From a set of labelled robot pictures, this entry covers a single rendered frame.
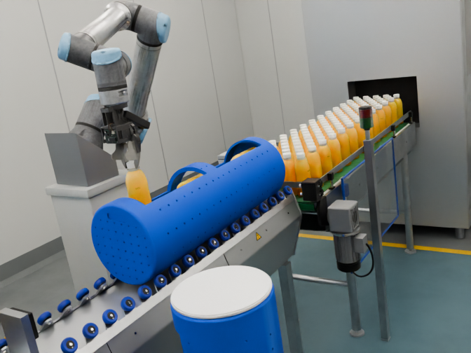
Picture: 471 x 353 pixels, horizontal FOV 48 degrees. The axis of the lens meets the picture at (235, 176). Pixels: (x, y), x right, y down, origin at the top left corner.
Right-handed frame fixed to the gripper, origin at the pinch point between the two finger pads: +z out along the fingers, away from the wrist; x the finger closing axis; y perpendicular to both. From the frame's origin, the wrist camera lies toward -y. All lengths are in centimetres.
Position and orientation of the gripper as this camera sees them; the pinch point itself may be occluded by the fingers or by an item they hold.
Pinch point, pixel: (132, 164)
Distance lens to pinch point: 175.1
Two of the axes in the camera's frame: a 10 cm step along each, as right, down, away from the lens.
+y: -5.4, 2.9, -7.9
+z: 1.4, 9.6, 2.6
